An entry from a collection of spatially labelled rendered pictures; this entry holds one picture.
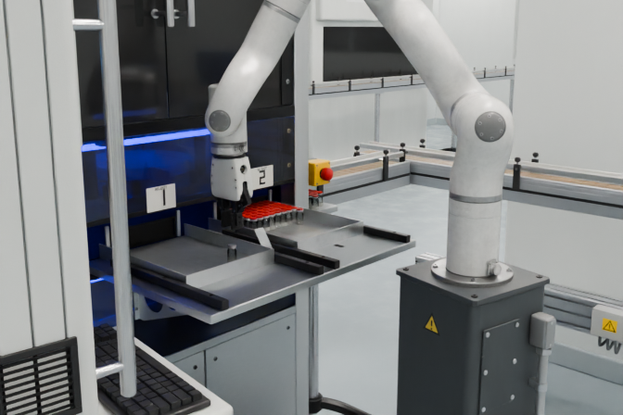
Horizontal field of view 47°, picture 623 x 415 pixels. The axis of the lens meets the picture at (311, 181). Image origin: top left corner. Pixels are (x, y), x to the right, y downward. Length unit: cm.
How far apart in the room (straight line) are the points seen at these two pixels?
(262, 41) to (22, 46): 72
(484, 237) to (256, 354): 82
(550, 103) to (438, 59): 159
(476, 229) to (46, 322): 97
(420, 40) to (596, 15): 156
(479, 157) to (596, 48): 154
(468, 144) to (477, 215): 18
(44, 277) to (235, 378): 117
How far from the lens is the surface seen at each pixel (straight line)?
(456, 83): 167
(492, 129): 155
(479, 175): 163
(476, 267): 169
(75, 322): 107
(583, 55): 309
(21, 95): 98
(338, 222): 201
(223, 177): 166
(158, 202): 180
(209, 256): 179
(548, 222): 323
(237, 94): 154
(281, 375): 227
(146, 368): 137
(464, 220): 166
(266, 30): 159
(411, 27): 159
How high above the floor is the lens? 142
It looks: 12 degrees down
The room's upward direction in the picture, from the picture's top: straight up
